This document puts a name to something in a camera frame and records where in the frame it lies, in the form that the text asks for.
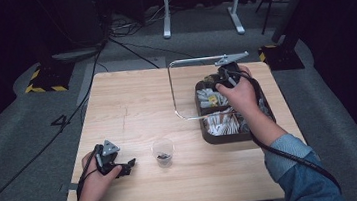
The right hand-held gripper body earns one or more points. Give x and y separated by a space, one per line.
230 70

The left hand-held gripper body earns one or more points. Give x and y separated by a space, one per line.
106 160

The clear box lid with knob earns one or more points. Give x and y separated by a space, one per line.
181 80

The dark piece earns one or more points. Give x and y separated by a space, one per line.
164 155

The clear plastic cup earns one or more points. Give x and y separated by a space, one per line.
163 152

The brown compartment box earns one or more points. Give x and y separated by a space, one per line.
224 138

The person's left hand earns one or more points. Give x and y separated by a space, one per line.
96 186

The person's right hand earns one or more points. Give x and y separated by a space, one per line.
241 99

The pile of white yellow packets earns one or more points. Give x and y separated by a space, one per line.
211 98

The pile of white brown packets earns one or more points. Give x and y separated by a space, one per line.
221 124

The grey tape strip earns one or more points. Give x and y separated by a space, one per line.
66 187

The black yellow striped stand base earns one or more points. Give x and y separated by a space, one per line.
48 79
282 57

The black tape floor mark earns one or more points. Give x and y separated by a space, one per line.
61 121

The black tripod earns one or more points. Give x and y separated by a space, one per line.
268 14

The dark slanted pole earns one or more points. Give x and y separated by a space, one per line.
293 3

